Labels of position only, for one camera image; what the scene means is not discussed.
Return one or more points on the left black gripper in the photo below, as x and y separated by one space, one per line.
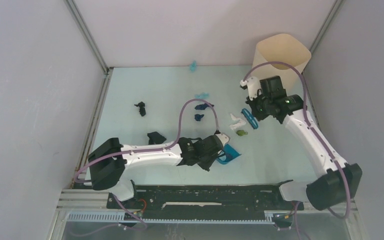
206 166

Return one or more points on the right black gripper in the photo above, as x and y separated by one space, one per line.
258 116

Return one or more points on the blue hand brush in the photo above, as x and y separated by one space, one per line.
250 118

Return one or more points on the blue plastic dustpan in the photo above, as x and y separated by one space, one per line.
227 155

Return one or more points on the white paper scrap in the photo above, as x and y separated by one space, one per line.
238 122

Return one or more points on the green paper scrap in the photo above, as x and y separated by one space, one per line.
241 132

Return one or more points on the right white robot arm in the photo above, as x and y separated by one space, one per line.
337 180

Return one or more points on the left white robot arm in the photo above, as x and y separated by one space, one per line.
107 174

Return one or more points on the dark blue small scrap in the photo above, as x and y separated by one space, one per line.
198 117

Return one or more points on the black flat scrap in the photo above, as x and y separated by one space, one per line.
155 138

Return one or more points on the light blue scrap centre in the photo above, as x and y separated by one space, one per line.
202 95

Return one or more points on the beige waste bin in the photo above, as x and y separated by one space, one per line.
280 48

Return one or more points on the black scrap far left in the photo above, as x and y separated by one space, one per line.
141 108

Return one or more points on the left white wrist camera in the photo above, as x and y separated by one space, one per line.
223 138

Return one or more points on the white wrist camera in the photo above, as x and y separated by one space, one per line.
252 85
223 138

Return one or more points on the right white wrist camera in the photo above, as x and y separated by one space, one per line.
252 85

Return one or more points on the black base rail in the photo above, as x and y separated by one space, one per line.
208 202

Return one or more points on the light blue scrap at wall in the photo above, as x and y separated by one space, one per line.
193 66

